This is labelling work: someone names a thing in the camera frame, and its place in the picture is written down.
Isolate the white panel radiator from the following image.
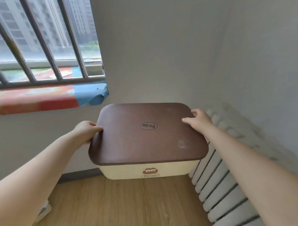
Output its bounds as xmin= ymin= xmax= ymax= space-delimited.
xmin=189 ymin=104 xmax=292 ymax=226

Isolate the brown storage box lid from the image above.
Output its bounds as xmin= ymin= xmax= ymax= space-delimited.
xmin=88 ymin=103 xmax=209 ymax=166

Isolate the colourful patterned cloth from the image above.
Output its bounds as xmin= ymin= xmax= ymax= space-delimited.
xmin=0 ymin=67 xmax=109 ymax=115

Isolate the person's right forearm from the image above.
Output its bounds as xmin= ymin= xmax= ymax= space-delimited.
xmin=205 ymin=128 xmax=298 ymax=226

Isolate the person's left forearm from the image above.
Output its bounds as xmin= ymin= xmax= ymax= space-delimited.
xmin=0 ymin=128 xmax=82 ymax=226

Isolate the small white object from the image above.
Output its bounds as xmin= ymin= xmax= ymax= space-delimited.
xmin=34 ymin=200 xmax=52 ymax=224

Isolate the cream storage box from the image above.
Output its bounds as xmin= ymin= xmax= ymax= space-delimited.
xmin=98 ymin=159 xmax=201 ymax=180

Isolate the person's left hand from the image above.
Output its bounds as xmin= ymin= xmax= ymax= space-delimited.
xmin=73 ymin=121 xmax=104 ymax=145

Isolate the person's right hand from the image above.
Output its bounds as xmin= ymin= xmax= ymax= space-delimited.
xmin=182 ymin=109 xmax=216 ymax=143

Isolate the grey metal window grille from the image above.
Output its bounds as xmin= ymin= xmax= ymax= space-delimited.
xmin=0 ymin=0 xmax=106 ymax=89

